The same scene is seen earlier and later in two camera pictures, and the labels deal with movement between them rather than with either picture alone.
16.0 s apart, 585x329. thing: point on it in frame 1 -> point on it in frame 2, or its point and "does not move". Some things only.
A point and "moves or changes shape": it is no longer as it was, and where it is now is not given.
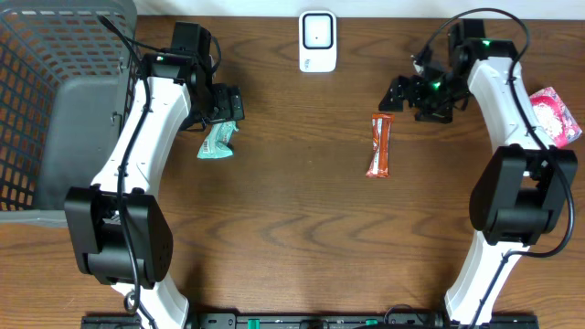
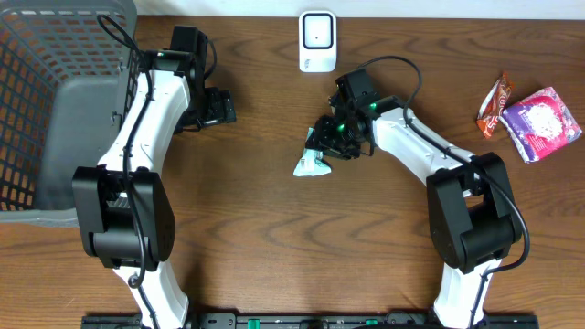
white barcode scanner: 317,41 does not move
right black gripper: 415,84 -> 322,141
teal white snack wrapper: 219,142 -> 312,163
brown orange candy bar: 381,124 moves or changes shape
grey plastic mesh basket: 68,82 does not move
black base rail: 313,321 does not move
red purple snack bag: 554,117 does not move
